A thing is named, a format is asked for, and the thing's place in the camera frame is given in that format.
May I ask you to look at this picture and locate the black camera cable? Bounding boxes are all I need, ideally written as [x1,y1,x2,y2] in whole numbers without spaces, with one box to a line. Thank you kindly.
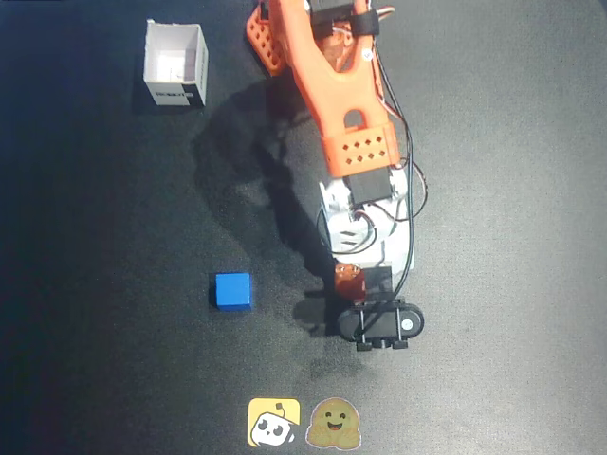
[367,40,418,300]

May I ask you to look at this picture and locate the black oval gripper camera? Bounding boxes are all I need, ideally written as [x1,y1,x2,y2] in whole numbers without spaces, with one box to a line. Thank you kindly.
[336,297,426,353]

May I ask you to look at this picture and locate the yellow robot face sticker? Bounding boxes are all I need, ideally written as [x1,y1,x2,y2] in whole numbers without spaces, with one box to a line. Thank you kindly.
[247,397,302,447]

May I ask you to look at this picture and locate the red and white servo wires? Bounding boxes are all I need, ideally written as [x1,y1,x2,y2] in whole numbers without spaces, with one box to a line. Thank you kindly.
[316,160,429,266]

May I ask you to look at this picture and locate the open white cardboard box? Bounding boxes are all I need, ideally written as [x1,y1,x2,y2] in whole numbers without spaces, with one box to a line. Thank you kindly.
[142,18,211,108]

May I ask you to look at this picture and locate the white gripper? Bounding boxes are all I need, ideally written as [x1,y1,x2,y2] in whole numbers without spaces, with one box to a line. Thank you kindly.
[329,227,416,304]

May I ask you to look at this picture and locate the hugging face emoji sticker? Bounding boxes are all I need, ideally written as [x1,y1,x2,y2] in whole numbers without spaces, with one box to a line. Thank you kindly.
[304,396,363,450]

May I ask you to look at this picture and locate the blue cube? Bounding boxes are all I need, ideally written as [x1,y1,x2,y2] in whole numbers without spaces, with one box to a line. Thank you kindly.
[209,271,253,313]

